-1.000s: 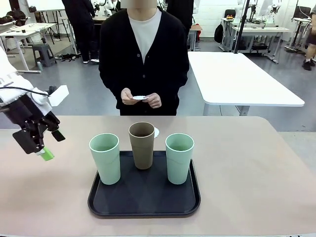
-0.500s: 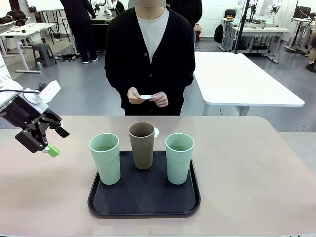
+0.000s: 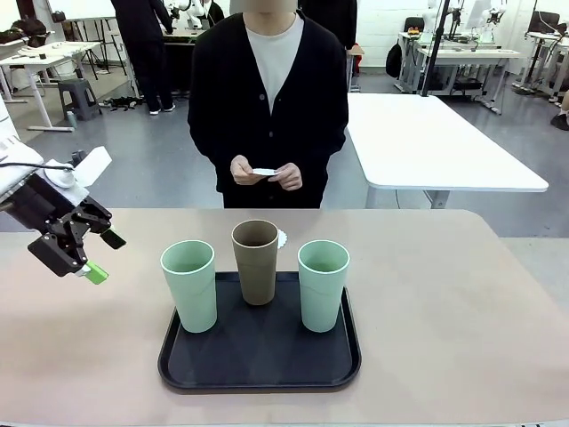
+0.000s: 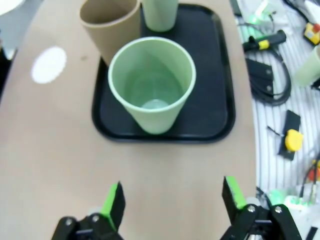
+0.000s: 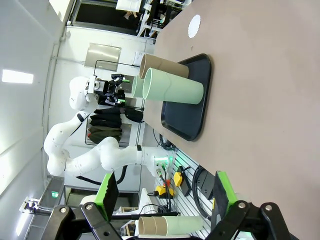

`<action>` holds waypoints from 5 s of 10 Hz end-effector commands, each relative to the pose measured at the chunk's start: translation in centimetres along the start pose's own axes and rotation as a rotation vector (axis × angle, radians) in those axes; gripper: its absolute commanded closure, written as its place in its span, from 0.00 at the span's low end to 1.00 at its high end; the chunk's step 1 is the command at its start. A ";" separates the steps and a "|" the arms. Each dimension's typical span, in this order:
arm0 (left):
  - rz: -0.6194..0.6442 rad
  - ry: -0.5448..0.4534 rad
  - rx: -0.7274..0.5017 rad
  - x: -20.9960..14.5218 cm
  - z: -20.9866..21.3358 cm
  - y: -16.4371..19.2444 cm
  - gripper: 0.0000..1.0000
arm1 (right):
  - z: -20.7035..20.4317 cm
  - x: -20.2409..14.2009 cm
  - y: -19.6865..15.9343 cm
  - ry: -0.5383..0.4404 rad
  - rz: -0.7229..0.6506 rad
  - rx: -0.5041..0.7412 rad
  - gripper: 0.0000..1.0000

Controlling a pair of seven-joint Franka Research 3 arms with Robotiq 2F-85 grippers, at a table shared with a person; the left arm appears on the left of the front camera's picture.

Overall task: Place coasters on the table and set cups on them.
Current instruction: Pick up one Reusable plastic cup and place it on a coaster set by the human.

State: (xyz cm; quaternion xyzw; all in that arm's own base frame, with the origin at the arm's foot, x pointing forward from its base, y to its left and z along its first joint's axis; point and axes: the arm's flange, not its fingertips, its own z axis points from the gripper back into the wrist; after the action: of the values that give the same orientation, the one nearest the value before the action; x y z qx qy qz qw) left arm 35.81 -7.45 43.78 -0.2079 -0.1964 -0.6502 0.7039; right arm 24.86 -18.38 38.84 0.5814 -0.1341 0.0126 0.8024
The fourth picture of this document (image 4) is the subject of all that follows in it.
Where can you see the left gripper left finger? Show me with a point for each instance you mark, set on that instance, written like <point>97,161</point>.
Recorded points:
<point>110,207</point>

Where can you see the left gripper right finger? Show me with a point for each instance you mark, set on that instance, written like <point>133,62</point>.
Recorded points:
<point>232,197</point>

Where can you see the pale green cup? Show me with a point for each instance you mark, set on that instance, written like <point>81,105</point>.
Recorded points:
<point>160,15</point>
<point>150,121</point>
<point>308,67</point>

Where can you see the black plate with yellow knob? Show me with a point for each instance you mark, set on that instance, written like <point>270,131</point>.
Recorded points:
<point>293,140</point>

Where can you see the black plastic tray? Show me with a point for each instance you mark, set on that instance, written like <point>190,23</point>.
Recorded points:
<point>207,75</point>

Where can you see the white scalloped paper coaster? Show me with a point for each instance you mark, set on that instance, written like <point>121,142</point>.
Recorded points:
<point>48,64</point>

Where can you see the brown cup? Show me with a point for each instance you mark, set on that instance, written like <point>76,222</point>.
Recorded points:
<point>112,37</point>

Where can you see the yellow red emergency stop box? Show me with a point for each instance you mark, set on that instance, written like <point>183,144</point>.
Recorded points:
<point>312,32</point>

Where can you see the black metal bracket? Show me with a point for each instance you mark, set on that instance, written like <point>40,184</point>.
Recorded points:
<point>260,72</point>

